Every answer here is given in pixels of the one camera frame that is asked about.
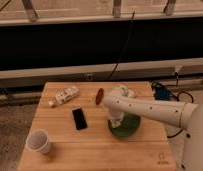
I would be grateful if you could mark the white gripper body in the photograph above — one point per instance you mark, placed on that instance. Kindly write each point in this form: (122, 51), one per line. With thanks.
(115, 121)

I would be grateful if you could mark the green ceramic bowl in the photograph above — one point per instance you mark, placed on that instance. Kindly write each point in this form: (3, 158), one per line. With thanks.
(129, 125)

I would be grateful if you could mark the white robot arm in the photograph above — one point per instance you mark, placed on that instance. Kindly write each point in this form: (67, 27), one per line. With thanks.
(188, 116)

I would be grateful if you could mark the dark red oblong object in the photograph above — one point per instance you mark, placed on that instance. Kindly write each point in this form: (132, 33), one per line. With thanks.
(99, 96)

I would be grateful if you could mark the black smartphone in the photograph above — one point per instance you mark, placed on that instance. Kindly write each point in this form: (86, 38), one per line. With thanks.
(79, 119)

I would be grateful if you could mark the blue object on floor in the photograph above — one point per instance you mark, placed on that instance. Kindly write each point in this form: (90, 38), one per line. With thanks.
(161, 92)

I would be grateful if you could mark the white paper cup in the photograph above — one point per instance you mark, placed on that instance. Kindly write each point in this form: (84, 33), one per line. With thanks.
(38, 141)

